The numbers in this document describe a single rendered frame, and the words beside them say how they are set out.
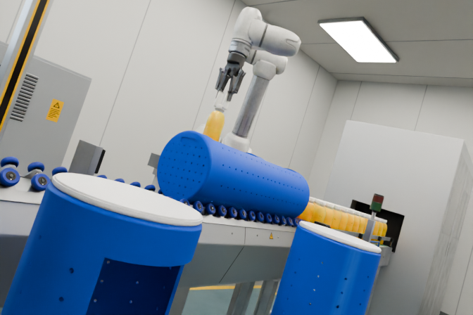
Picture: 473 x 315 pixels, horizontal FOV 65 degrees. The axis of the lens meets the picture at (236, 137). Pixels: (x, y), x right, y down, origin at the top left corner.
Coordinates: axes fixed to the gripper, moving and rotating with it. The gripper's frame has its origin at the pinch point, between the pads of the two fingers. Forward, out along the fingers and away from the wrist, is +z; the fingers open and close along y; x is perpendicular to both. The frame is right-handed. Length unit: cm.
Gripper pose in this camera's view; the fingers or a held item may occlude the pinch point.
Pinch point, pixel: (222, 100)
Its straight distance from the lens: 155.6
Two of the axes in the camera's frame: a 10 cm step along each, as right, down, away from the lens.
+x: 5.7, 2.5, 7.9
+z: -3.1, 9.5, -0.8
